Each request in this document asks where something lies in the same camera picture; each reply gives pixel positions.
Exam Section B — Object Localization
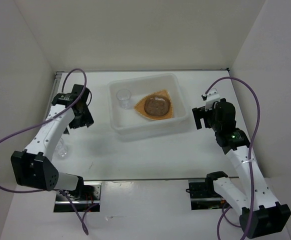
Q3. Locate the woven bamboo fan tray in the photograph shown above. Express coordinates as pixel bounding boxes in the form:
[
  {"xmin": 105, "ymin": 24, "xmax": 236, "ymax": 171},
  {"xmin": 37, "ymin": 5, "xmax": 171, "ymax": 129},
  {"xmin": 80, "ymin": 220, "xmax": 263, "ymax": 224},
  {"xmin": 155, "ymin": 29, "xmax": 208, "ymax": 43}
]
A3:
[{"xmin": 133, "ymin": 89, "xmax": 174, "ymax": 121}]

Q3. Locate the smoky glass plate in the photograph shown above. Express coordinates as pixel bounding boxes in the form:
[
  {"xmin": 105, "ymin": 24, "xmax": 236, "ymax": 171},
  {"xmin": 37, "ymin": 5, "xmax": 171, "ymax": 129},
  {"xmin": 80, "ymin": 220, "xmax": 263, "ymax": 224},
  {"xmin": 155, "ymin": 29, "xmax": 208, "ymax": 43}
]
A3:
[{"xmin": 144, "ymin": 95, "xmax": 171, "ymax": 117}]

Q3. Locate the translucent white plastic bin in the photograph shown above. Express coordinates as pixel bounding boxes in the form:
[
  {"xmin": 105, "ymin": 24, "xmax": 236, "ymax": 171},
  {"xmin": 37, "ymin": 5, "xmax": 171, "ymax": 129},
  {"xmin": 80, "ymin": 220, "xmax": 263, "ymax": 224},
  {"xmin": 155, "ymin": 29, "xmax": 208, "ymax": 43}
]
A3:
[{"xmin": 107, "ymin": 73, "xmax": 190, "ymax": 139}]

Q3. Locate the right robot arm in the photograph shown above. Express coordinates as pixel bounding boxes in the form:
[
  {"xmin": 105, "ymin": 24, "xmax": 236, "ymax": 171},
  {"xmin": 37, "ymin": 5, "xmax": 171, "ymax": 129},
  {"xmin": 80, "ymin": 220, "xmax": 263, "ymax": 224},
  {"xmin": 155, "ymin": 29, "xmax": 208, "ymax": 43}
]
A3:
[{"xmin": 192, "ymin": 98, "xmax": 291, "ymax": 239}]

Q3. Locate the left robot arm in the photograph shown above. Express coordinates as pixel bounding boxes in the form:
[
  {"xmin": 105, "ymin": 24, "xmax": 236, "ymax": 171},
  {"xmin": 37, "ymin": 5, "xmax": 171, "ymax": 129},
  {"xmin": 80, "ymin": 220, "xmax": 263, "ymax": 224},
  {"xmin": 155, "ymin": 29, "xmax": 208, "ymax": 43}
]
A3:
[{"xmin": 10, "ymin": 84, "xmax": 94, "ymax": 200}]

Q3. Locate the small clear glass dish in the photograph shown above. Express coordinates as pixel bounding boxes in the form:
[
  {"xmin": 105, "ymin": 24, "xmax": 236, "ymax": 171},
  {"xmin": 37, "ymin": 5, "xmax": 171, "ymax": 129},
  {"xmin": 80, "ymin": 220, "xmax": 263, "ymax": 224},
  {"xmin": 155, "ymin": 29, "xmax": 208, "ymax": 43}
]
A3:
[{"xmin": 55, "ymin": 138, "xmax": 69, "ymax": 158}]

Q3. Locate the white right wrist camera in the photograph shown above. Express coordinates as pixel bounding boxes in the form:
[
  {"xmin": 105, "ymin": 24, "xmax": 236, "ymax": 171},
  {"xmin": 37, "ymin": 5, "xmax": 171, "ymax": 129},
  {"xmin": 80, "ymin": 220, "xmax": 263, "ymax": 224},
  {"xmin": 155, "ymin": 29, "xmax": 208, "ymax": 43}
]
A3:
[{"xmin": 201, "ymin": 88, "xmax": 221, "ymax": 112}]

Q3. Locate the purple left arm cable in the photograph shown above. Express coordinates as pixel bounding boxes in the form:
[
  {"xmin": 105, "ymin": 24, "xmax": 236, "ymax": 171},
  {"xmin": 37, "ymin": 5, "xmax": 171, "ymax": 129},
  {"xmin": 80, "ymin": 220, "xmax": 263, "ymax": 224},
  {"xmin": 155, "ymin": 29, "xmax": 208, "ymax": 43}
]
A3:
[{"xmin": 0, "ymin": 68, "xmax": 99, "ymax": 236}]

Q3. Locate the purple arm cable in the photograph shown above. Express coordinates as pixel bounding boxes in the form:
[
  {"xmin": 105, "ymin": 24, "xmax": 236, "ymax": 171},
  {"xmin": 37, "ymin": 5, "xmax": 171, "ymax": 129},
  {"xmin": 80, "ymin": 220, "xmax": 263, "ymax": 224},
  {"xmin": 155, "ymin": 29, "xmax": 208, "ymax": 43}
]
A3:
[
  {"xmin": 0, "ymin": 68, "xmax": 99, "ymax": 236},
  {"xmin": 216, "ymin": 76, "xmax": 261, "ymax": 240}
]

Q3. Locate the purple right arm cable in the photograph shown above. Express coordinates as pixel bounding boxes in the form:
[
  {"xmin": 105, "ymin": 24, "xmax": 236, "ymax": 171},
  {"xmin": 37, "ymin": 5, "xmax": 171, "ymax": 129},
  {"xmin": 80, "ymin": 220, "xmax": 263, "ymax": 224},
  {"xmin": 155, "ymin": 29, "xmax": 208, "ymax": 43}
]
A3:
[{"xmin": 216, "ymin": 76, "xmax": 261, "ymax": 240}]

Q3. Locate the aluminium table edge rail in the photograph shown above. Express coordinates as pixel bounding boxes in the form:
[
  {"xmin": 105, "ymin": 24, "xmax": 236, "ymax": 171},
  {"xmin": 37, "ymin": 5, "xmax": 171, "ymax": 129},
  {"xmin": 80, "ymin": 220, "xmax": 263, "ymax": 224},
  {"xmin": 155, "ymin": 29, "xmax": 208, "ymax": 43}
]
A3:
[{"xmin": 43, "ymin": 71, "xmax": 64, "ymax": 121}]

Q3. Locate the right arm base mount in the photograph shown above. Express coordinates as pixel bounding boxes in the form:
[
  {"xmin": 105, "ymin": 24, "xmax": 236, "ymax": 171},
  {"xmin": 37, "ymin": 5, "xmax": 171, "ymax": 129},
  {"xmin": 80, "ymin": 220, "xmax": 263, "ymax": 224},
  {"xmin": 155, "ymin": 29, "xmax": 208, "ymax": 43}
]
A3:
[{"xmin": 185, "ymin": 178, "xmax": 226, "ymax": 211}]

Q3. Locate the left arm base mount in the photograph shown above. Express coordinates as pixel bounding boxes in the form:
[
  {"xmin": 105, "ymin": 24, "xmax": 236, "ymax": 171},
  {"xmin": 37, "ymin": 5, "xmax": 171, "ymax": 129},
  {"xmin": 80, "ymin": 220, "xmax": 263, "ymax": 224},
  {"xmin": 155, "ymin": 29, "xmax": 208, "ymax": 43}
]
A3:
[{"xmin": 53, "ymin": 181, "xmax": 102, "ymax": 213}]

